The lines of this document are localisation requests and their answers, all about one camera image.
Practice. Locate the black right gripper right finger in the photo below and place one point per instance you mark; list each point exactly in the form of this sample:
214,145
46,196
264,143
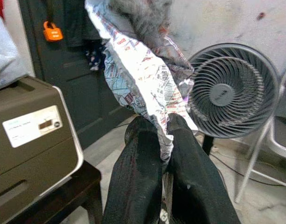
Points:
198,191

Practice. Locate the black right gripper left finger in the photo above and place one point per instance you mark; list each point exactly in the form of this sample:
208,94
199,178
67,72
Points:
135,182

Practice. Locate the white printed plastic wrapper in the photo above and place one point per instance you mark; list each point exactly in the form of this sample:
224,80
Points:
138,74

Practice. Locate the dark wooden stool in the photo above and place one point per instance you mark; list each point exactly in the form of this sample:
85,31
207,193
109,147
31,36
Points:
75,186

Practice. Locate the grey round floor fan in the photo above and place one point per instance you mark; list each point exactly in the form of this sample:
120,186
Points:
226,93

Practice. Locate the grey laser printer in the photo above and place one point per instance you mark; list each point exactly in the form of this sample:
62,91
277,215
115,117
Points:
28,151

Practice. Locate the dark panelled door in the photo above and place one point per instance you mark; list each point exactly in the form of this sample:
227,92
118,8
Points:
70,77

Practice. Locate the dark patterned hanging cloth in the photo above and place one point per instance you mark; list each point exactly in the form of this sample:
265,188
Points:
95,56

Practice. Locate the orange padlock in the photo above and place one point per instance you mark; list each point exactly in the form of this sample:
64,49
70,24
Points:
53,32

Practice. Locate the white plastic bag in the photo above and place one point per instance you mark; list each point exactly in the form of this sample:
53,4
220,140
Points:
5,58

